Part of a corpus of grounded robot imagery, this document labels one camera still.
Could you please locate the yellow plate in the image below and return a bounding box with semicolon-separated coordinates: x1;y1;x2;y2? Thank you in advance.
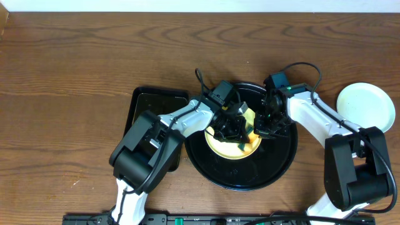
204;108;262;160

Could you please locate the yellow green sponge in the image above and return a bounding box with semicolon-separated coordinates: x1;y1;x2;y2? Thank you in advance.
237;125;261;153

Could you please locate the light blue plate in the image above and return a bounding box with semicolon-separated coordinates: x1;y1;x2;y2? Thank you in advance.
336;82;396;133

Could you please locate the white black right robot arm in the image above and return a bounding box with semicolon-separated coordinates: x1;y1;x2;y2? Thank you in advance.
254;84;398;221

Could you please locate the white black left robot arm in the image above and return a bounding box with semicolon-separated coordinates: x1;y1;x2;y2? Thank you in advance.
109;96;248;224

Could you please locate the black round tray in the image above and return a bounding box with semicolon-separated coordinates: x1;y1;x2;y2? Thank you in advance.
185;82;298;191

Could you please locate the black rectangular tray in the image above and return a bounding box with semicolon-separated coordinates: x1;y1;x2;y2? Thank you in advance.
123;86;189;167

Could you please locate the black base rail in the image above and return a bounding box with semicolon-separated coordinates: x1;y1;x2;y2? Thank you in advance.
62;213;376;225

